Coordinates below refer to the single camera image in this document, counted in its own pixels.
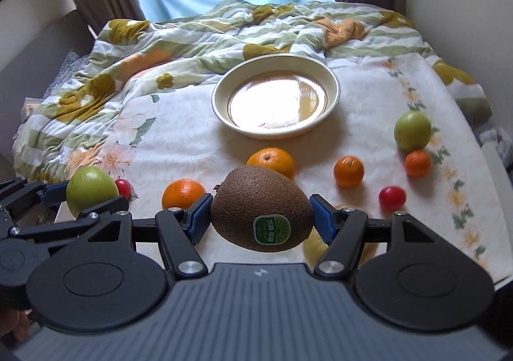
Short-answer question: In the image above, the large orange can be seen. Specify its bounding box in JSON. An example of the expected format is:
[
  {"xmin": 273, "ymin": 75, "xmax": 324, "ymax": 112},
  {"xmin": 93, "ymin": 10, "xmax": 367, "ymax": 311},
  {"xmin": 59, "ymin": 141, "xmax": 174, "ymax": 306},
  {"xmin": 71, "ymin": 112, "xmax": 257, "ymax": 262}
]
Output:
[{"xmin": 246, "ymin": 148, "xmax": 297, "ymax": 180}]

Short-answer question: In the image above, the red cherry tomato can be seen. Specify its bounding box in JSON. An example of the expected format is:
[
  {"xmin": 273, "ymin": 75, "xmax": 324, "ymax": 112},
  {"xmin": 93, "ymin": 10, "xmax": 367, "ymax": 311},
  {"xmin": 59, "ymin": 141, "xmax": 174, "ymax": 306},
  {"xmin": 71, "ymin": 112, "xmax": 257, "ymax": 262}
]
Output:
[
  {"xmin": 115, "ymin": 178, "xmax": 132, "ymax": 201},
  {"xmin": 378, "ymin": 186, "xmax": 407, "ymax": 212}
]

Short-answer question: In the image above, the red cherry tomato left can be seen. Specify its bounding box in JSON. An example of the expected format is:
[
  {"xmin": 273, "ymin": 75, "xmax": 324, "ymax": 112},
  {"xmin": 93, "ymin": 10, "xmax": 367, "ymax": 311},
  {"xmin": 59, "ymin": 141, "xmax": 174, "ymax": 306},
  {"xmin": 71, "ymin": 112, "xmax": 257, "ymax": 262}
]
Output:
[{"xmin": 115, "ymin": 178, "xmax": 132, "ymax": 201}]

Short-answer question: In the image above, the brown kiwi with sticker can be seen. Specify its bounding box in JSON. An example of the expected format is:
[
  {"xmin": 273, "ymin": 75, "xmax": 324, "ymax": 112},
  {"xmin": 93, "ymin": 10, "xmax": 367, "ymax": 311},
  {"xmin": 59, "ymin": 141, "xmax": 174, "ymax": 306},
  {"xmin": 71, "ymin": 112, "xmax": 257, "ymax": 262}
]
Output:
[{"xmin": 210, "ymin": 166, "xmax": 314, "ymax": 252}]

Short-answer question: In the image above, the small mandarin centre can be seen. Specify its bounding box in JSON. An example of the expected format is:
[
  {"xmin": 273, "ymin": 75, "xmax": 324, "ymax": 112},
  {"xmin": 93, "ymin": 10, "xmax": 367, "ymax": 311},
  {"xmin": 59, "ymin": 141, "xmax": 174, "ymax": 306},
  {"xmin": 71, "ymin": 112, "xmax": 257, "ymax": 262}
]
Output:
[{"xmin": 333, "ymin": 155, "xmax": 364, "ymax": 188}]

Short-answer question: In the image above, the striped floral quilt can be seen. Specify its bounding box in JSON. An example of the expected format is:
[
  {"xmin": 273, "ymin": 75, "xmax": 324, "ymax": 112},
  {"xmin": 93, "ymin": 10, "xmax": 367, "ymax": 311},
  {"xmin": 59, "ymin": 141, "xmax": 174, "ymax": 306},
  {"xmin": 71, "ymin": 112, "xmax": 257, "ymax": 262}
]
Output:
[{"xmin": 12, "ymin": 0, "xmax": 492, "ymax": 182}]

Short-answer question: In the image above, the yellow fruit under gripper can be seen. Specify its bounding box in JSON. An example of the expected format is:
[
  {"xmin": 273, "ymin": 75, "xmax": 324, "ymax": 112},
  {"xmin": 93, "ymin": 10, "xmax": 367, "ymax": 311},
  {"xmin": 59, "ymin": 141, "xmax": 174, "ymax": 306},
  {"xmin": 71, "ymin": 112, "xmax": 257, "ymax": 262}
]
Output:
[{"xmin": 302, "ymin": 226, "xmax": 379, "ymax": 272}]

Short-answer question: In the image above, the small mandarin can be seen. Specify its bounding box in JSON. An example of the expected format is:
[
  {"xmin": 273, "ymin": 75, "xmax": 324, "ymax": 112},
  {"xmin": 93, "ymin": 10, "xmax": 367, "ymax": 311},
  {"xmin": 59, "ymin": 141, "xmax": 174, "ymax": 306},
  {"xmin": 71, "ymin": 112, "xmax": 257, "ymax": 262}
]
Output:
[
  {"xmin": 333, "ymin": 155, "xmax": 364, "ymax": 188},
  {"xmin": 404, "ymin": 149, "xmax": 431, "ymax": 179}
]

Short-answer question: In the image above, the small mandarin right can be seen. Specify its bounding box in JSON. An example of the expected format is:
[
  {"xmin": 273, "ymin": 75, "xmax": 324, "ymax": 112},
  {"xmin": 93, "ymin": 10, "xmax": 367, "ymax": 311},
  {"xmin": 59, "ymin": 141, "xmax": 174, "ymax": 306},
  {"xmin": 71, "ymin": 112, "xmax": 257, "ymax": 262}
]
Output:
[{"xmin": 404, "ymin": 149, "xmax": 431, "ymax": 179}]

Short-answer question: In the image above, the red cherry tomato right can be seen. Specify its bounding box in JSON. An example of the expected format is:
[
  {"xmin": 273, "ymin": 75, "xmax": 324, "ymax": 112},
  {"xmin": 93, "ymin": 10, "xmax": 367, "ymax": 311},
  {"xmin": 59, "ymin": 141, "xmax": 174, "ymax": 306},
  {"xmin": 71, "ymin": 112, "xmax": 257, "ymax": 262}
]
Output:
[{"xmin": 378, "ymin": 186, "xmax": 407, "ymax": 212}]

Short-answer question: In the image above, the person's left hand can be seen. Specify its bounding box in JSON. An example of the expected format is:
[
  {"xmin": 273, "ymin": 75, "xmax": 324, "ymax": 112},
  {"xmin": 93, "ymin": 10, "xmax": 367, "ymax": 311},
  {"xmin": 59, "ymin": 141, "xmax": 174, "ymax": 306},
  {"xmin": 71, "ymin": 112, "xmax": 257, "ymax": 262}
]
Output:
[{"xmin": 0, "ymin": 308, "xmax": 29, "ymax": 342}]

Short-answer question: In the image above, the patterned pillow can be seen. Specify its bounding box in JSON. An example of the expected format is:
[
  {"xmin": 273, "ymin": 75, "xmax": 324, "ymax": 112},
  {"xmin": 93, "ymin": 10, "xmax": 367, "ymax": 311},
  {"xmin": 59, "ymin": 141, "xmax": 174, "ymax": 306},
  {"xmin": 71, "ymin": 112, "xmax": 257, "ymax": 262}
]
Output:
[{"xmin": 43, "ymin": 50, "xmax": 89, "ymax": 99}]

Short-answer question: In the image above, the white floral cloth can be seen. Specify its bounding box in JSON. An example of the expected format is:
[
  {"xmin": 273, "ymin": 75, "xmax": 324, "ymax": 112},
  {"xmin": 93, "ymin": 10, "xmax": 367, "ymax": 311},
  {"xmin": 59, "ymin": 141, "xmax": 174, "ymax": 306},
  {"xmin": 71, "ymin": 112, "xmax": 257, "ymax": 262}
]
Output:
[{"xmin": 89, "ymin": 55, "xmax": 512, "ymax": 282}]

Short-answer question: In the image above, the white plastic bag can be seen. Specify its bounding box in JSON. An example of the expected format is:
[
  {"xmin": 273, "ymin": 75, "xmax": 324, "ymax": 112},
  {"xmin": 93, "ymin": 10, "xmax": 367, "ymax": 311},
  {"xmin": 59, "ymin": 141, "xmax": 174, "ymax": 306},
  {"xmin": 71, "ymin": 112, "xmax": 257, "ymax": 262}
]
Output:
[{"xmin": 479, "ymin": 127, "xmax": 512, "ymax": 160}]

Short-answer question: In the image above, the cream duck-print bowl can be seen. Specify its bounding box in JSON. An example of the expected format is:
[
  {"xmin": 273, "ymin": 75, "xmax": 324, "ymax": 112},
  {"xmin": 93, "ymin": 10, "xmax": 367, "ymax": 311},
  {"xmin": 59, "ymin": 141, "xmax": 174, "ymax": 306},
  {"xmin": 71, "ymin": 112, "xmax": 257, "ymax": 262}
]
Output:
[{"xmin": 211, "ymin": 53, "xmax": 341, "ymax": 140}]

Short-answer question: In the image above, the grey headboard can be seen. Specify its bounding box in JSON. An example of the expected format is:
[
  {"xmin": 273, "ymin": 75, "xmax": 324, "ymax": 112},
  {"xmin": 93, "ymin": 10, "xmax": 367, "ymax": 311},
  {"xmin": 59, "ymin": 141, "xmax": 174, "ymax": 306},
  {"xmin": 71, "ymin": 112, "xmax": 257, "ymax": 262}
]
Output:
[{"xmin": 1, "ymin": 10, "xmax": 94, "ymax": 162}]

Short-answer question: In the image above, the small green apple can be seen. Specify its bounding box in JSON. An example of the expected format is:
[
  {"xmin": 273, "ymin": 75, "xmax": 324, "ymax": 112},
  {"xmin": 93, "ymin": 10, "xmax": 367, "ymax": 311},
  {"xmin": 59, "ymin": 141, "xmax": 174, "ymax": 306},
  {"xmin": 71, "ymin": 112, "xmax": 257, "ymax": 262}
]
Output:
[{"xmin": 66, "ymin": 167, "xmax": 118, "ymax": 217}]

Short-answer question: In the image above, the orange near left finger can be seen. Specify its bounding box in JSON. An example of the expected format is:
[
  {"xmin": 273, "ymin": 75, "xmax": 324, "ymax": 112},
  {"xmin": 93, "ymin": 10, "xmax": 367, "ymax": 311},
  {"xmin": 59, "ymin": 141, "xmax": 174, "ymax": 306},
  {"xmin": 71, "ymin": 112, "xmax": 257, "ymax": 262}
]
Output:
[{"xmin": 161, "ymin": 179, "xmax": 206, "ymax": 209}]

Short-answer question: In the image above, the large green apple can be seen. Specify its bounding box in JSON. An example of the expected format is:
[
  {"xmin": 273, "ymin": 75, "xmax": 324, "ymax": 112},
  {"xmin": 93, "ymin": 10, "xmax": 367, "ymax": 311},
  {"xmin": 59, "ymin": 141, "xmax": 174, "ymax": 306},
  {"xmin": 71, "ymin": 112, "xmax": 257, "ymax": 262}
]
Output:
[{"xmin": 394, "ymin": 111, "xmax": 432, "ymax": 153}]

